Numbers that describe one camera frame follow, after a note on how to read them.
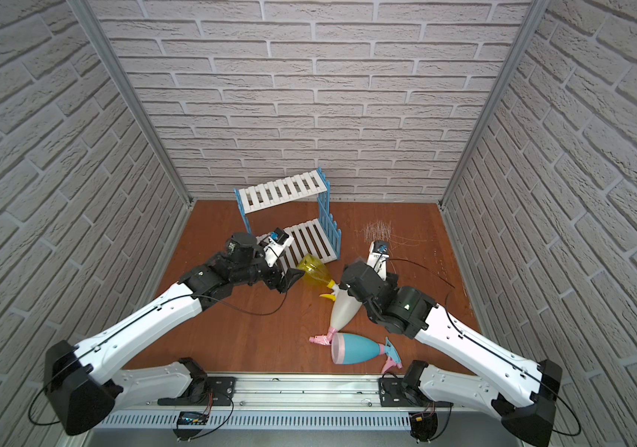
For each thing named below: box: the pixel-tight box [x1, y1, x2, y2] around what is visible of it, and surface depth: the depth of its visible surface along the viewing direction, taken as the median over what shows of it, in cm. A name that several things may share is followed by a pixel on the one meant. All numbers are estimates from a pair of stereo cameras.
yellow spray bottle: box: [298, 253, 338, 302], surface depth 94 cm
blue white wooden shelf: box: [233, 167, 342, 273], surface depth 89 cm
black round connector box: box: [408, 411, 438, 445], surface depth 72 cm
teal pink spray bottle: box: [330, 332, 404, 375], surface depth 79 cm
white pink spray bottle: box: [309, 289, 363, 346], surface depth 86 cm
